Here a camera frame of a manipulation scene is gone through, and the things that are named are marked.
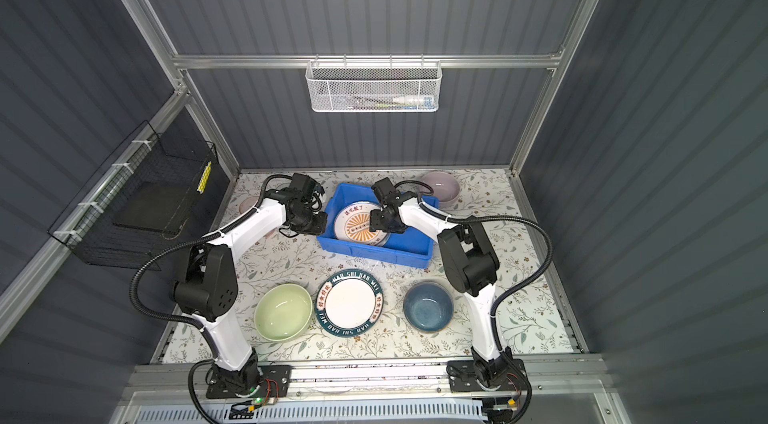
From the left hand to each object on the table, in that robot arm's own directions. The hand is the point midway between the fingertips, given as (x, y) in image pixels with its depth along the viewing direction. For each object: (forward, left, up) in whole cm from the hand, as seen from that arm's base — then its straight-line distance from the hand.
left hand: (323, 228), depth 93 cm
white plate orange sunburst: (+6, -9, -6) cm, 12 cm away
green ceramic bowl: (-22, +11, -9) cm, 26 cm away
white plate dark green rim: (-21, -8, -8) cm, 24 cm away
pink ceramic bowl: (+18, -43, -3) cm, 46 cm away
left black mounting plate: (-40, +9, -7) cm, 42 cm away
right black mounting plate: (-42, -37, -8) cm, 56 cm away
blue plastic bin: (-4, -29, -6) cm, 30 cm away
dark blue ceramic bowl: (-24, -31, -7) cm, 40 cm away
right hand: (+2, -19, -4) cm, 19 cm away
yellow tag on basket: (+7, +31, +17) cm, 36 cm away
